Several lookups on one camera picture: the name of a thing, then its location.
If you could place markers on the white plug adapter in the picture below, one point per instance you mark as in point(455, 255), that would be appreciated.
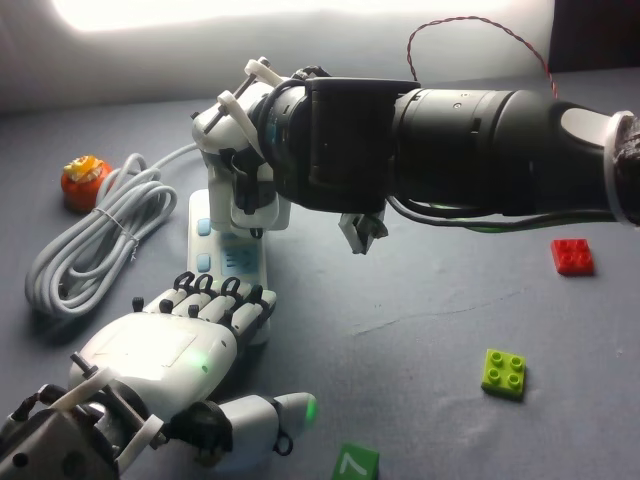
point(280, 215)

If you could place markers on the orange toy fruit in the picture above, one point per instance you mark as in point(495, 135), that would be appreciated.
point(82, 187)

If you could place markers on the grey table cloth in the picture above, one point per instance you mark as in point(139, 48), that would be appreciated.
point(400, 325)

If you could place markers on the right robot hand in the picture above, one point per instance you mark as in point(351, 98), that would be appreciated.
point(220, 150)

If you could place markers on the white power strip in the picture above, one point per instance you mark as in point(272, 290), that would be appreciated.
point(235, 262)

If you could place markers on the lime green toy brick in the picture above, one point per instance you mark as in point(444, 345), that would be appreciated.
point(504, 374)

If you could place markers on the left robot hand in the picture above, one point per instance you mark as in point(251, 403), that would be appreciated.
point(155, 355)

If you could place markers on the red toy brick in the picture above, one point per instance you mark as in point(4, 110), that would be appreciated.
point(574, 257)

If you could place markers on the green number seven block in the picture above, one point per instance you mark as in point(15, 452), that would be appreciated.
point(357, 462)

